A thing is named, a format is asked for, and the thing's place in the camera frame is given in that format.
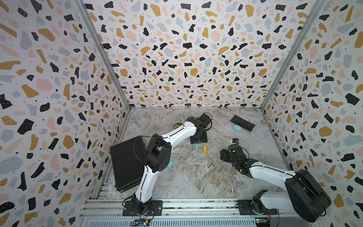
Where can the black case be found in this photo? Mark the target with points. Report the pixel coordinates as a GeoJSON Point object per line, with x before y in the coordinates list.
{"type": "Point", "coordinates": [128, 163]}

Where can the black flat pouch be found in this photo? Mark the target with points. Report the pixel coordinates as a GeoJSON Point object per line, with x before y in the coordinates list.
{"type": "Point", "coordinates": [242, 123]}

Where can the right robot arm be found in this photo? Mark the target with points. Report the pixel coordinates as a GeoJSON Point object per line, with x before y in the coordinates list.
{"type": "Point", "coordinates": [300, 193]}

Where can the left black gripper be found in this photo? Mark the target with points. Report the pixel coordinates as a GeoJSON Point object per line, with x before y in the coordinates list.
{"type": "Point", "coordinates": [205, 140]}

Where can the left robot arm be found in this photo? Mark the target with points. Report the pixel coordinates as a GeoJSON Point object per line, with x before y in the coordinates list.
{"type": "Point", "coordinates": [158, 154]}

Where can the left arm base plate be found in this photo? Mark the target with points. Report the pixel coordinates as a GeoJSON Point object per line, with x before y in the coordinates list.
{"type": "Point", "coordinates": [151, 208]}

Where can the light blue round object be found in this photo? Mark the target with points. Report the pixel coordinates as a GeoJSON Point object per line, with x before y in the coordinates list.
{"type": "Point", "coordinates": [237, 128]}

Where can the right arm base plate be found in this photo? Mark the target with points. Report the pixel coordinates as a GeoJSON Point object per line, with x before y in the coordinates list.
{"type": "Point", "coordinates": [247, 207]}

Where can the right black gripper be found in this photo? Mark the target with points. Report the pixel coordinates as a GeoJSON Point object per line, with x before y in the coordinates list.
{"type": "Point", "coordinates": [223, 154]}

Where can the aluminium front rail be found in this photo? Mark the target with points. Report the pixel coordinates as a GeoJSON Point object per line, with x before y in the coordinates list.
{"type": "Point", "coordinates": [187, 213]}

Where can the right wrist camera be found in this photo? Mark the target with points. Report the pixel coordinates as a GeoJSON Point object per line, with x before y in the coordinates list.
{"type": "Point", "coordinates": [235, 140]}

